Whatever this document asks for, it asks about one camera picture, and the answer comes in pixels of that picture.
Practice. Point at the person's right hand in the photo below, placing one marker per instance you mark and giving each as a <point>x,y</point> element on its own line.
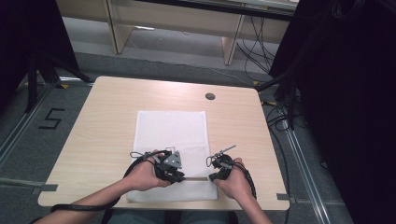
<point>236,185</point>

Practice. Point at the person's left hand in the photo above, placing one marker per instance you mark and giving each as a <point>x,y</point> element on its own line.
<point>143,177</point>

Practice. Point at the white cloth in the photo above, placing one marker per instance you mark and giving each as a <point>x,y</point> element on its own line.
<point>171,133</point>

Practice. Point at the person's legs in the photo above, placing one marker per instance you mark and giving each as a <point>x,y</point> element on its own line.
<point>137,217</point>

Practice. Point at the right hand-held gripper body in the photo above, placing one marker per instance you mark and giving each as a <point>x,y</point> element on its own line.
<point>223,163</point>

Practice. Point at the aluminium floor rail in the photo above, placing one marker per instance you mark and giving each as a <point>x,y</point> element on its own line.
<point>21,124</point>
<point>306,174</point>

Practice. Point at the black metal stand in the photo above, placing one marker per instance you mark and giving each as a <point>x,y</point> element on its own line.
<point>31,84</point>
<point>292,102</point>

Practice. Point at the black curtain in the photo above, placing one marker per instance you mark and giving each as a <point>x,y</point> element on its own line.
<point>25,31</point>
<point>348,93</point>

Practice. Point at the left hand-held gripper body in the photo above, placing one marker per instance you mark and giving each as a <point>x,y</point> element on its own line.
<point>169,163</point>

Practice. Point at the light wooden desk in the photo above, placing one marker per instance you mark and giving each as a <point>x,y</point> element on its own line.
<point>174,23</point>

